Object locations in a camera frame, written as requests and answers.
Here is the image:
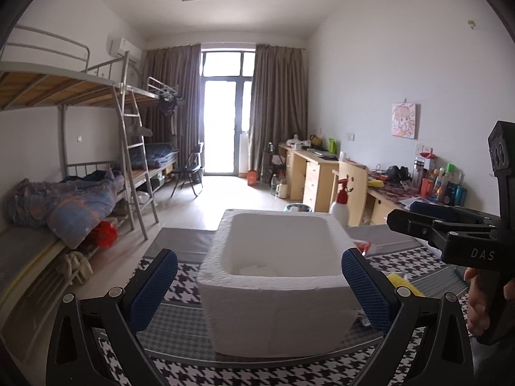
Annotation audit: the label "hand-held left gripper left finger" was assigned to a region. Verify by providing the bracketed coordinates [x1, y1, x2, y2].
[46, 248, 178, 386]

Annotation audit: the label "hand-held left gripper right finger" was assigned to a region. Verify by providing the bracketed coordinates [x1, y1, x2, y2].
[341, 248, 474, 386]

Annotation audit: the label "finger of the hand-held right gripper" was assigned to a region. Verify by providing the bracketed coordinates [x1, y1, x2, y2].
[410, 202, 501, 228]
[387, 208, 500, 250]

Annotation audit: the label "yellow sponge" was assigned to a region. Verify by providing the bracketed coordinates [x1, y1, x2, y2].
[386, 272, 423, 296]

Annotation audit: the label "white foam box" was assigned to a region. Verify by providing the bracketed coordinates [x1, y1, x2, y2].
[197, 208, 365, 358]

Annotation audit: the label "person's right hand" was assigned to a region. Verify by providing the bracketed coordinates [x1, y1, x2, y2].
[463, 266, 487, 337]

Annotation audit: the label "group of bottles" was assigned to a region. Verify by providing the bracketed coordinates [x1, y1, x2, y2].
[412, 155, 467, 206]

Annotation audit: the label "houndstooth table cloth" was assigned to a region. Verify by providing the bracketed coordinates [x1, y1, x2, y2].
[90, 225, 475, 386]

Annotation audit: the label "cluttered wooden desk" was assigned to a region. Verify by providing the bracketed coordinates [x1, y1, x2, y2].
[332, 165, 467, 226]

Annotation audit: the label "black headphones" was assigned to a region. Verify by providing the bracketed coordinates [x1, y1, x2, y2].
[387, 165, 411, 182]

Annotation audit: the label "grey mat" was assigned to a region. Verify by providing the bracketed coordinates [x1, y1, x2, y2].
[147, 225, 419, 264]

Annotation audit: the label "white bottle with red pump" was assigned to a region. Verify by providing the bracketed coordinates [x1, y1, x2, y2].
[329, 178, 351, 226]

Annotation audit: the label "red plastic bag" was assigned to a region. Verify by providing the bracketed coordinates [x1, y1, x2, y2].
[94, 221, 118, 248]

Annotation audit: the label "beige crumpled cloth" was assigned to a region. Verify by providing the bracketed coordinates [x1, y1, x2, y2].
[56, 251, 93, 286]

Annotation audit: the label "wooden desk with drawers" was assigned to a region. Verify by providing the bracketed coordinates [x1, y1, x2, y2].
[279, 145, 342, 212]

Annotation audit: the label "blue plaid quilt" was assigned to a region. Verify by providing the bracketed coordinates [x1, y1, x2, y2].
[12, 169, 125, 250]

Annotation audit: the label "dark blue bedding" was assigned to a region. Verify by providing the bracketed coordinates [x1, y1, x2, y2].
[129, 142, 180, 170]

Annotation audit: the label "black folding chair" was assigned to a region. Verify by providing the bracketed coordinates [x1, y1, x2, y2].
[170, 142, 205, 198]

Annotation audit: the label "metal bed ladder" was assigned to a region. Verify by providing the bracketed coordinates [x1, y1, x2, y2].
[113, 88, 159, 242]

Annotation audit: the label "brown curtain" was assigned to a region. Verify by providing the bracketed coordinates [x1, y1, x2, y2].
[143, 44, 204, 170]
[248, 43, 308, 178]

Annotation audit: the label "dark hanging clothes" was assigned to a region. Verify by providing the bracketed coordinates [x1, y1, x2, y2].
[158, 92, 180, 117]

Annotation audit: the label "glass balcony door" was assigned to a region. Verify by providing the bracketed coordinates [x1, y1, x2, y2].
[200, 50, 256, 177]

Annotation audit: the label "small metal bunk bed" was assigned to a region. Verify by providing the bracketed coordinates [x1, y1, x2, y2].
[121, 76, 182, 194]

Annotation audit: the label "large metal bunk bed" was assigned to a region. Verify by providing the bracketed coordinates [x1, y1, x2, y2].
[0, 24, 162, 314]

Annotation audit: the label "white air conditioner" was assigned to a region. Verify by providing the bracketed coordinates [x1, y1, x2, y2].
[108, 37, 142, 62]

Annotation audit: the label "pink wall picture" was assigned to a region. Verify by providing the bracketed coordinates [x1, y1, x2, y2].
[391, 102, 421, 139]

